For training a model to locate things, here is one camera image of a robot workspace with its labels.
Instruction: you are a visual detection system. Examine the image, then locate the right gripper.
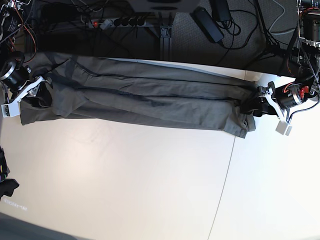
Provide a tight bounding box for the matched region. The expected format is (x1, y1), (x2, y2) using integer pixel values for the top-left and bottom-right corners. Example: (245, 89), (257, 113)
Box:
(0, 63), (53, 108)

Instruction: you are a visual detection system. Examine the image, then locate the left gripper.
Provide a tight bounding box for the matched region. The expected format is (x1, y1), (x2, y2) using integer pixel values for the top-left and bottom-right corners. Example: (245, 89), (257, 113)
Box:
(241, 81), (320, 123)

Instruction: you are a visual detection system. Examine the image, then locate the grey-green T-shirt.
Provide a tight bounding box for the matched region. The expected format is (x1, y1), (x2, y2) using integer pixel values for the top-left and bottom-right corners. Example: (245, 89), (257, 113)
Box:
(20, 52), (256, 138)

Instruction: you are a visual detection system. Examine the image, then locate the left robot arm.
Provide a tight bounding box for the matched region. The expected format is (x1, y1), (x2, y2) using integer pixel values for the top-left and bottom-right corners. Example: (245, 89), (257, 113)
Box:
(240, 0), (320, 124)

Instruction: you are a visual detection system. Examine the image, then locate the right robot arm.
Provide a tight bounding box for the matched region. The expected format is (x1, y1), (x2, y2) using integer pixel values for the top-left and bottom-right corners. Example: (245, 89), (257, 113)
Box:
(0, 0), (52, 108)

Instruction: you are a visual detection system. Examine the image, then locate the grey power strip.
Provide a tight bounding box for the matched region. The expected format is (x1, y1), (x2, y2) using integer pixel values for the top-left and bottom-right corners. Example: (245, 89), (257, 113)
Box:
(87, 17), (147, 30)

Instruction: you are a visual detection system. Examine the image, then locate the dark clothes pile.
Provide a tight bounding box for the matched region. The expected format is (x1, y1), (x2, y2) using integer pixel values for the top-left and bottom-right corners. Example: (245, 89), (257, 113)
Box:
(0, 147), (20, 198)

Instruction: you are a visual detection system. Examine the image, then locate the black power adapter brick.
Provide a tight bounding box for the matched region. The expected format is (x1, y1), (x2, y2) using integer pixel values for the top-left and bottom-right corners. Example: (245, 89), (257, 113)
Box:
(190, 7), (224, 44)

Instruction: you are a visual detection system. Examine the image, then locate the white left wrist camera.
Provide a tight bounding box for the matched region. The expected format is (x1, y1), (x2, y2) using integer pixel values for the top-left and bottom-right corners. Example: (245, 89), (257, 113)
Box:
(275, 121), (292, 136)

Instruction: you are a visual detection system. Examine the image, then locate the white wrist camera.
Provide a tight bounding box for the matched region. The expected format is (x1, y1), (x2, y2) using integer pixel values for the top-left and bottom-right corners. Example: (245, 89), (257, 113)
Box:
(275, 121), (292, 136)
(1, 102), (21, 118)

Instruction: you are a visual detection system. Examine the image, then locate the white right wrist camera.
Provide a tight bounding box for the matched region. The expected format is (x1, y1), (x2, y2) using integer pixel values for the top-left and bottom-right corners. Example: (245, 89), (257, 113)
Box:
(1, 102), (21, 118)

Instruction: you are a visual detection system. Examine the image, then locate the white cable on floor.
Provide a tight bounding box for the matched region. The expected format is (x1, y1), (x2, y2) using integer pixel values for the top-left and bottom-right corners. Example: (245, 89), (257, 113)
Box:
(268, 0), (298, 36)

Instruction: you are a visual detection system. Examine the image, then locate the aluminium profile post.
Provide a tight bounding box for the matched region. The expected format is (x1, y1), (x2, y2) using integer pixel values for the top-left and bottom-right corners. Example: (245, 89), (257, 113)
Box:
(158, 12), (173, 62)

